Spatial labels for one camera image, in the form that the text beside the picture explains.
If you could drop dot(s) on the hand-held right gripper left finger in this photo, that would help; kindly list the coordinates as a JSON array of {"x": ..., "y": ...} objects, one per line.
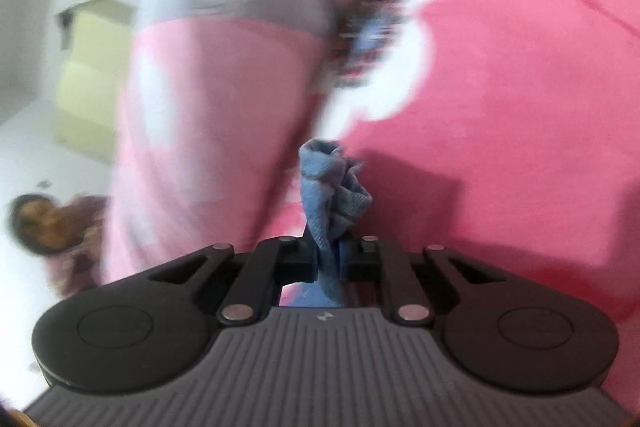
[{"x": 300, "y": 266}]

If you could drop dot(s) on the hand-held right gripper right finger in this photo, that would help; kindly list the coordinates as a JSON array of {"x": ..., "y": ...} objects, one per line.
[{"x": 362, "y": 264}]

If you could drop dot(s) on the blue denim jeans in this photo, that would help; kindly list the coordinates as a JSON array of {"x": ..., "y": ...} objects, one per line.
[{"x": 327, "y": 197}]

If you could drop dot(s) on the pink grey floral duvet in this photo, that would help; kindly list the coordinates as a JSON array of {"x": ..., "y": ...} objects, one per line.
[{"x": 210, "y": 82}]

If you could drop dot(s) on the pink floral bed blanket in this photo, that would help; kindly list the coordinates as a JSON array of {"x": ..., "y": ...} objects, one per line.
[{"x": 500, "y": 82}]

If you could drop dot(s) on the pale yellow wardrobe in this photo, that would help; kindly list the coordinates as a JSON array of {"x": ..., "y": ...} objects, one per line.
[{"x": 90, "y": 77}]

